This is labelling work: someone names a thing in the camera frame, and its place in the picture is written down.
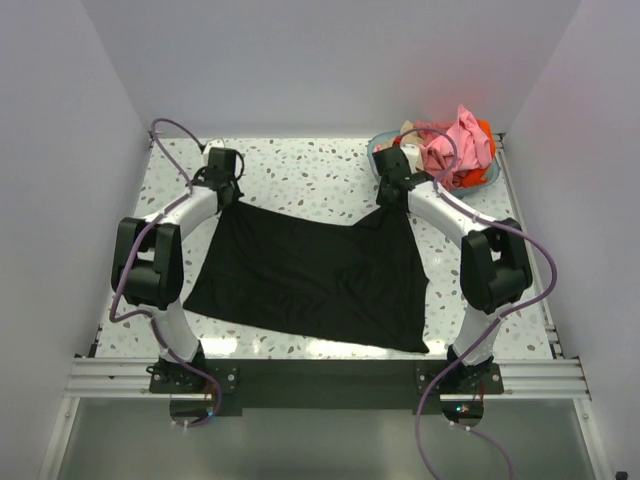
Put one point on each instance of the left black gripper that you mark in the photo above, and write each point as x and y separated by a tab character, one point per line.
237	192

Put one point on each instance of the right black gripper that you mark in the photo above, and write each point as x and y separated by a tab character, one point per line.
381	198

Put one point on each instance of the black t-shirt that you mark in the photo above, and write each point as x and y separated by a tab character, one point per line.
363	283

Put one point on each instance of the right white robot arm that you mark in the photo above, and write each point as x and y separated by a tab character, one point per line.
494	266

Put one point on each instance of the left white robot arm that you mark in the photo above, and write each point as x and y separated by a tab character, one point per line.
147	273

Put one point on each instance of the beige t-shirt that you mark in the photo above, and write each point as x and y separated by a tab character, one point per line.
386	139

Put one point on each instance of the orange t-shirt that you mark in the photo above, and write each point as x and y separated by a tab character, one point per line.
476	149

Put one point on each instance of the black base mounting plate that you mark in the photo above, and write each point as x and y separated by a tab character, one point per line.
225	387

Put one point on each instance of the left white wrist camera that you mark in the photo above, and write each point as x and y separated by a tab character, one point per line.
212	144

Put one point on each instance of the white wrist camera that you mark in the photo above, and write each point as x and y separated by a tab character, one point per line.
412	153
212	144

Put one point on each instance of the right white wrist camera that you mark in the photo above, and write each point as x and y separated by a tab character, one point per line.
412	153

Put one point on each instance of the aluminium frame rail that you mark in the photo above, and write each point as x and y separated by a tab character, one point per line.
116	365

